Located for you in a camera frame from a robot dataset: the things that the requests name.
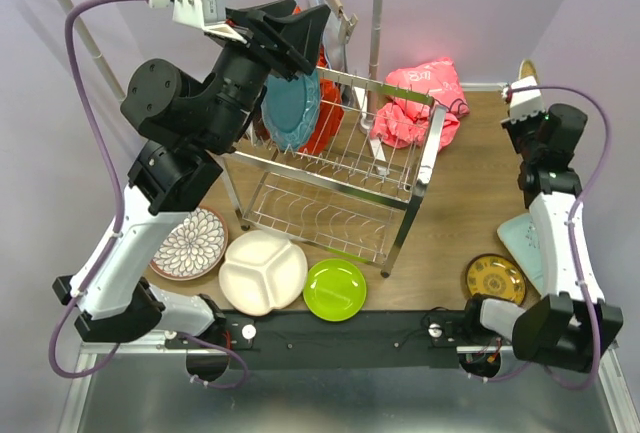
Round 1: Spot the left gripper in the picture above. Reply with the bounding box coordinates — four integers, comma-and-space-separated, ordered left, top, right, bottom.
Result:
200, 0, 332, 152

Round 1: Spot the woven bamboo plate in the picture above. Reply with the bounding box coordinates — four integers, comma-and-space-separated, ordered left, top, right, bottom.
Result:
518, 58, 539, 82

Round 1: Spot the teal scalloped plate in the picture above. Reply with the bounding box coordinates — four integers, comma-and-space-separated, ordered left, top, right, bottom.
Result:
262, 70, 321, 151

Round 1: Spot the pale blue square plate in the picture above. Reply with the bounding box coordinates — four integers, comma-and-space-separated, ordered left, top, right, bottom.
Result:
497, 213, 544, 295

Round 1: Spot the yellow black patterned plate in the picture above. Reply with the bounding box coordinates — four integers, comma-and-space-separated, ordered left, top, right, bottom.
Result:
463, 254, 526, 306

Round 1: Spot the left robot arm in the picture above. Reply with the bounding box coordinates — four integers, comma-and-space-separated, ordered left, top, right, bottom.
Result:
53, 0, 330, 348

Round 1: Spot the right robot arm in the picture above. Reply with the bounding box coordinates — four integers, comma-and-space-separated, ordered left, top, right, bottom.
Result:
459, 103, 623, 373

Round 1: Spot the steel two-tier dish rack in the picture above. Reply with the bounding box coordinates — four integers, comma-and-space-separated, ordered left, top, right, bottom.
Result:
221, 68, 446, 278

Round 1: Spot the grey towel with panda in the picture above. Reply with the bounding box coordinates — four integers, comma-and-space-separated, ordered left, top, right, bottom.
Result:
323, 10, 348, 72

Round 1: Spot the orange garment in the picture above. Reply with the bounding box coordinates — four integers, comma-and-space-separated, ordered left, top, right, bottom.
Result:
292, 5, 346, 155

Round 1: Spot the pink patterned garment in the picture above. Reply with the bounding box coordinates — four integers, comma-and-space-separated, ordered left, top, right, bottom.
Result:
369, 57, 470, 150

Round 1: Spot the floral brown rim plate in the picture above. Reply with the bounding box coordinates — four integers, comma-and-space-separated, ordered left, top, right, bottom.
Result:
150, 207, 229, 281

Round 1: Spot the white divided plate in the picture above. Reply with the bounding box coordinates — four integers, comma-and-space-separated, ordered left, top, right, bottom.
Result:
219, 230, 308, 316

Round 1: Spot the lime green plate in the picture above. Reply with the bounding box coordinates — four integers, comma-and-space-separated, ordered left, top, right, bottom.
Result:
302, 258, 368, 323

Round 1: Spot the black base bar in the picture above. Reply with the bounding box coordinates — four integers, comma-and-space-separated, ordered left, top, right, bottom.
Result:
164, 308, 501, 372

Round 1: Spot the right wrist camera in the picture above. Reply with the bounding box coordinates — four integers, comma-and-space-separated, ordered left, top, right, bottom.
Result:
501, 75, 545, 123

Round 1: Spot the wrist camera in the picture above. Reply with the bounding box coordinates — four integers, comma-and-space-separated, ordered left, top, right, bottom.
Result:
501, 75, 545, 123
147, 0, 247, 44

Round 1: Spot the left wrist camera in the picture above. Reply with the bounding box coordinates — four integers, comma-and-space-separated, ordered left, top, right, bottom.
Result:
147, 0, 247, 44

